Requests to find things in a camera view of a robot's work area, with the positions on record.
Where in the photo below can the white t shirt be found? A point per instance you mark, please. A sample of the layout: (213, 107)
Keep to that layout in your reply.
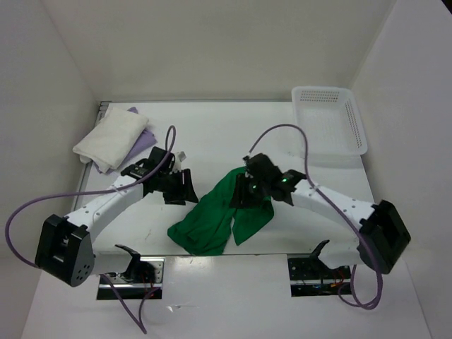
(108, 144)

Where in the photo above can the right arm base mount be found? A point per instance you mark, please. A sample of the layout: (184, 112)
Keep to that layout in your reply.
(311, 278)

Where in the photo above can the purple t shirt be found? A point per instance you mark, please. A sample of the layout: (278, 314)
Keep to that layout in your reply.
(143, 142)

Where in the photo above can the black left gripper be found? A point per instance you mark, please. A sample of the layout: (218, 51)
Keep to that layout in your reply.
(183, 191)

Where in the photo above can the green t shirt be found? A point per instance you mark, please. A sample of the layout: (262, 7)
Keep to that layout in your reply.
(207, 227)

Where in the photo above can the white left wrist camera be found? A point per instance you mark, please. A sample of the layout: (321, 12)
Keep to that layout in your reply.
(179, 157)

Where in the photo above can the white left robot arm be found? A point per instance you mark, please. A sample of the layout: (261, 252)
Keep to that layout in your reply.
(65, 249)

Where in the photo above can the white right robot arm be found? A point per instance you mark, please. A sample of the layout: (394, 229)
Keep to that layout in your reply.
(379, 229)

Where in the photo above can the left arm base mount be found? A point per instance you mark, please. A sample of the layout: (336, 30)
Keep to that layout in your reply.
(148, 278)

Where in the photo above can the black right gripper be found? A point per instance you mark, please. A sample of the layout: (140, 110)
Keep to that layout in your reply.
(240, 197)

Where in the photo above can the white plastic laundry basket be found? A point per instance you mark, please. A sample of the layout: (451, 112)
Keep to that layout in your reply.
(330, 118)

